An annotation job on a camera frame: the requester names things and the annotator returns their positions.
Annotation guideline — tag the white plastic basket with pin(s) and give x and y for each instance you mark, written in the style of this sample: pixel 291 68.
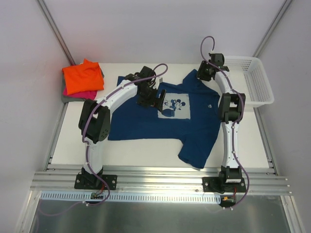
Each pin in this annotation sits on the white plastic basket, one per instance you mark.
pixel 248 76

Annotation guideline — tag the blue t-shirt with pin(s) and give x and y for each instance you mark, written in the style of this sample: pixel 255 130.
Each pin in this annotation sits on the blue t-shirt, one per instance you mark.
pixel 189 114

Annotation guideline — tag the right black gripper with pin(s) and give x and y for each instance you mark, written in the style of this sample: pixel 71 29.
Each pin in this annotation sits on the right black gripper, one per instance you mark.
pixel 202 73

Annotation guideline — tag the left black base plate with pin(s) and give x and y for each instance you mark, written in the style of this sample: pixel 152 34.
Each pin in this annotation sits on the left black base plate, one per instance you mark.
pixel 91 182

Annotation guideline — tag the orange folded t-shirt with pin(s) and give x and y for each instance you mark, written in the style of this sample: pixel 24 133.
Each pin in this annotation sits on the orange folded t-shirt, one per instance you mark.
pixel 85 68

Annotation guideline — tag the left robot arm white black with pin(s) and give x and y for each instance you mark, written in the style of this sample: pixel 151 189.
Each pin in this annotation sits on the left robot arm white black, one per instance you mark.
pixel 95 118

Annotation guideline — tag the pink folded t-shirt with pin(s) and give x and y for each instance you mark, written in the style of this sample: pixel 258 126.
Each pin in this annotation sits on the pink folded t-shirt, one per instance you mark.
pixel 81 95

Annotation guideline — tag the aluminium mounting rail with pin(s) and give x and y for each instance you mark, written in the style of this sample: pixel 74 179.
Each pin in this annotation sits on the aluminium mounting rail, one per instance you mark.
pixel 183 180

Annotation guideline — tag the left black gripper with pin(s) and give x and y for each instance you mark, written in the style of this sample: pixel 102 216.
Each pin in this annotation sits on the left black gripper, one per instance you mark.
pixel 155 102

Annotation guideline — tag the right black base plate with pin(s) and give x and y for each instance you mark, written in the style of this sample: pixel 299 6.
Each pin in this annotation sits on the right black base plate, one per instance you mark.
pixel 218 185

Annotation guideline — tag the grey folded t-shirt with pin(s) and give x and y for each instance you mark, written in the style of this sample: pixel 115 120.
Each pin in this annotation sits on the grey folded t-shirt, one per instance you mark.
pixel 73 99

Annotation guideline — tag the white slotted cable duct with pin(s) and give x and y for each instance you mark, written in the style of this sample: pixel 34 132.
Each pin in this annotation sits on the white slotted cable duct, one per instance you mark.
pixel 131 197

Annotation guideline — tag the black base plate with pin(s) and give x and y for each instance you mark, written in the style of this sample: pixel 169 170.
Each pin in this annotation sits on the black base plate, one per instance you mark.
pixel 91 182
pixel 218 185

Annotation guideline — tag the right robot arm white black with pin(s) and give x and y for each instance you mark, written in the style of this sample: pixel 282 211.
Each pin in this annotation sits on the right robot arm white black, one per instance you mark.
pixel 230 113

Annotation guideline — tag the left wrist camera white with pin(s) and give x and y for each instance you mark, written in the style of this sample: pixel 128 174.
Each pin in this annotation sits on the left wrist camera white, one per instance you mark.
pixel 159 80

